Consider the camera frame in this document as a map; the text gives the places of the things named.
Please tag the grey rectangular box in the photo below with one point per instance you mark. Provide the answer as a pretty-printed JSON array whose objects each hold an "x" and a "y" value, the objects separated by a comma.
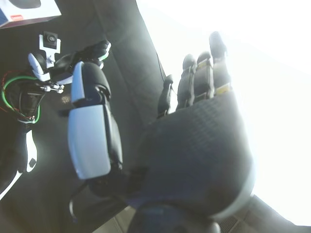
[{"x": 26, "y": 12}]

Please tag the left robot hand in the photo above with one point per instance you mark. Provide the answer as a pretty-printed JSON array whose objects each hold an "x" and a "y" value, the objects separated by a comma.
[{"x": 194, "y": 150}]

